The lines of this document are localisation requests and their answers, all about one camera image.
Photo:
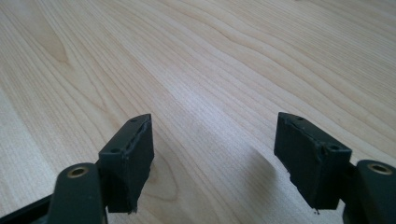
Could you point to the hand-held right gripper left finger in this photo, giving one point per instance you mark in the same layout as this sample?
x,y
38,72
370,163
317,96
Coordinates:
x,y
127,165

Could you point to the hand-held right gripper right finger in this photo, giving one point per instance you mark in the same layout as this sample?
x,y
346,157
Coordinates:
x,y
311,161

